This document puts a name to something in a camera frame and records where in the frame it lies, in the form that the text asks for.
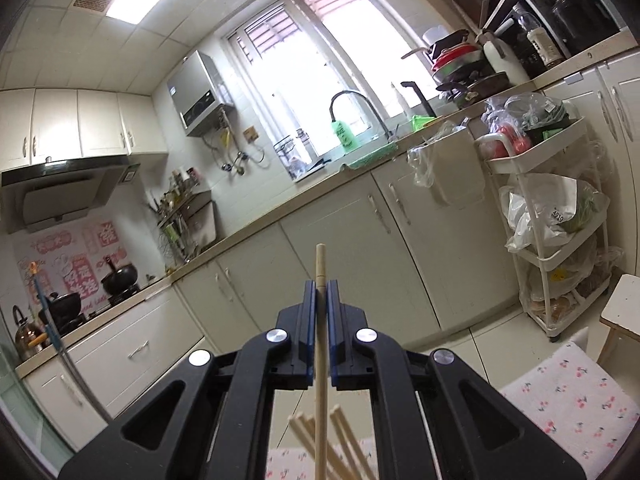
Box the cherry print tablecloth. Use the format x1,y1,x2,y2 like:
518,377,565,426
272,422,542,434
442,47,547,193
264,339,640,480

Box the metal dish rack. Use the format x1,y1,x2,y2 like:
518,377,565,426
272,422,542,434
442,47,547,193
146,189,219,267

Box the black angular tap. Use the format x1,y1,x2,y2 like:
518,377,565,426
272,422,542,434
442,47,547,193
399,79,437,119

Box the black jug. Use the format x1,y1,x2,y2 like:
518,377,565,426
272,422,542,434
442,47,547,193
544,0,617,54

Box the green sink mat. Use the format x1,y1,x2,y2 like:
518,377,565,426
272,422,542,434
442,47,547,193
344,141,399,172

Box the clear bottle with label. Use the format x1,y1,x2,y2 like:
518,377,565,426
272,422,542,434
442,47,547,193
511,4,564,69

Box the stack of pans and lids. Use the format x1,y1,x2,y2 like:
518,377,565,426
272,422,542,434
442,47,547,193
400,29,512,109

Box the silver water heater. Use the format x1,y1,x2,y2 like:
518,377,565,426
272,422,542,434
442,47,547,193
166,49,237,137

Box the white plastic bag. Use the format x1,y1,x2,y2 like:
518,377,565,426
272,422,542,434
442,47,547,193
504,174,602,257

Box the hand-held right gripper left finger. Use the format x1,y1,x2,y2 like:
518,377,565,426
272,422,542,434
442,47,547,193
58,281,318,480

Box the black cooking pot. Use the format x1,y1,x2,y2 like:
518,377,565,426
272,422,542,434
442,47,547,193
39,291,84,332

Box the white thermos jug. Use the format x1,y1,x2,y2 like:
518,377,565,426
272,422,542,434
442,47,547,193
481,34,532,87

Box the green plastic bottle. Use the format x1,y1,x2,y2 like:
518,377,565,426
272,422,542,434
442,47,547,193
331,116,362,154

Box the white tiered storage cart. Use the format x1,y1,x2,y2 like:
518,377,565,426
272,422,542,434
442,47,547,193
474,116,617,339

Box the kitchen window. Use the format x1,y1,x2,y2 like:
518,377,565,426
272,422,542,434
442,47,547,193
221,0,442,182

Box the mop pole with blue clip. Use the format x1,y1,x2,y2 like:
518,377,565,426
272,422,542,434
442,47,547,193
29,261,112,423

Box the cream wall cabinets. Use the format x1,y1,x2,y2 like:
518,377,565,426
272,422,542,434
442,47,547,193
0,86,169,174

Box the curved sink faucet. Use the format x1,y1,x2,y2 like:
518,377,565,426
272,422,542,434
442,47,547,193
328,89,394,144

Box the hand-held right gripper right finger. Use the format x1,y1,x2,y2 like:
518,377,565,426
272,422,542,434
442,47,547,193
327,281,587,480

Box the black wok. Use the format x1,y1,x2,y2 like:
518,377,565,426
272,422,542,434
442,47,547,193
101,256,142,297

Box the cream kitchen base cabinets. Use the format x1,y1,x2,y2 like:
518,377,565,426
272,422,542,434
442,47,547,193
15,57,640,428

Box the gas pipes and valve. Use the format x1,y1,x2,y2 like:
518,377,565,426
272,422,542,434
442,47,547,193
214,129,272,177

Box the clear bags of produce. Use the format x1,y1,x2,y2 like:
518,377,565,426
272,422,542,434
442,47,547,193
479,91,577,157

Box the range hood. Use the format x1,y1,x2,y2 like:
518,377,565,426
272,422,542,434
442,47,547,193
0,154,144,234

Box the wooden stool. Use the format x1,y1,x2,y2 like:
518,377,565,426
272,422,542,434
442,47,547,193
596,274,640,367

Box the metal kettle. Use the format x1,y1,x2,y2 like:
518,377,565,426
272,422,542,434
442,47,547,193
12,304,47,362

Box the pink wall stickers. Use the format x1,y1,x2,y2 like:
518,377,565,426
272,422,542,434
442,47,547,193
16,219,127,312

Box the hanging bin with plastic bag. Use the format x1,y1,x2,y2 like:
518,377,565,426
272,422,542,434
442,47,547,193
406,124,487,209

